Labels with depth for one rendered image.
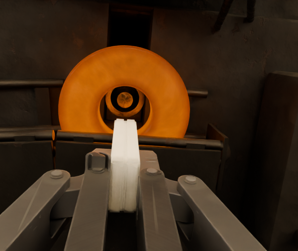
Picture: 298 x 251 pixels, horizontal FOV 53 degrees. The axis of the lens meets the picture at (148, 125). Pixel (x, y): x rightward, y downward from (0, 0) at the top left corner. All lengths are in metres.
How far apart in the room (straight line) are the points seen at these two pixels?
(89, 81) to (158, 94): 0.08
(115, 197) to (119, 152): 0.02
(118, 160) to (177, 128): 0.22
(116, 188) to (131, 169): 0.01
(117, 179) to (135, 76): 0.21
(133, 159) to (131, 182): 0.01
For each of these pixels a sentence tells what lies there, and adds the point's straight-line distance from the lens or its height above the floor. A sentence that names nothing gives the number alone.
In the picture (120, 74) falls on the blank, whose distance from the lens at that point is 0.35.
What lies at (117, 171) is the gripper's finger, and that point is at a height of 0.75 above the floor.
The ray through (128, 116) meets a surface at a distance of 0.47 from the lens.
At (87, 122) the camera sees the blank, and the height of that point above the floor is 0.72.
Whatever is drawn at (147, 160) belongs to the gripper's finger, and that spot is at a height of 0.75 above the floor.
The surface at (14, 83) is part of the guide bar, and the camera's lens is 0.44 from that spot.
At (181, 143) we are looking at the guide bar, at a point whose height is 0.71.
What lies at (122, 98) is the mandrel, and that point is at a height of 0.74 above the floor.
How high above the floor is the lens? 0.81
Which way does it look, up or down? 14 degrees down
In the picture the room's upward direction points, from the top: 5 degrees clockwise
